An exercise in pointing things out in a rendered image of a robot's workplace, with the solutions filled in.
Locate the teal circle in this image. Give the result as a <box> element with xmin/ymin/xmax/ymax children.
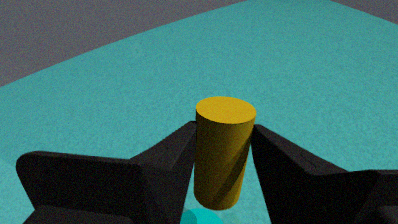
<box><xmin>180</xmin><ymin>208</ymin><xmax>224</xmax><ymax>224</ymax></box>

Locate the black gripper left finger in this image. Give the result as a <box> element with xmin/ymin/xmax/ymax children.
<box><xmin>16</xmin><ymin>121</ymin><xmax>197</xmax><ymax>224</ymax></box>

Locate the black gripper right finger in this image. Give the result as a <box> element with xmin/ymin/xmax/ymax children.
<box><xmin>250</xmin><ymin>124</ymin><xmax>398</xmax><ymax>224</ymax></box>

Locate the yellow tall cylinder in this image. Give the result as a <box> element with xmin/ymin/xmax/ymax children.
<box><xmin>193</xmin><ymin>96</ymin><xmax>256</xmax><ymax>210</ymax></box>

